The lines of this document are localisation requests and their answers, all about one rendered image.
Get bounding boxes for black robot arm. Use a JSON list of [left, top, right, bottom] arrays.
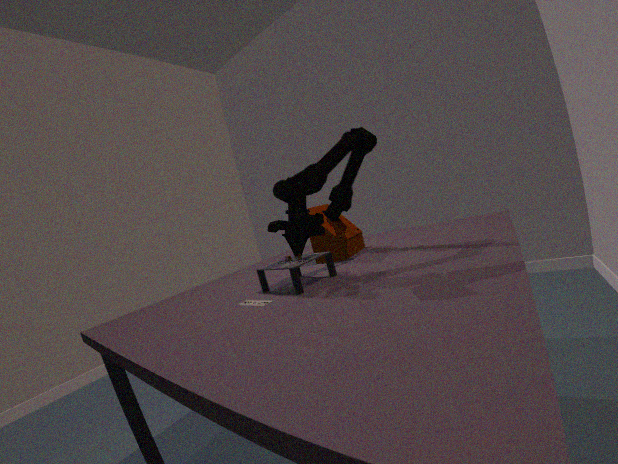
[[273, 127, 377, 229]]

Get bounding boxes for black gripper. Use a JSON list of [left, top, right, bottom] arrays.
[[268, 205, 325, 257]]

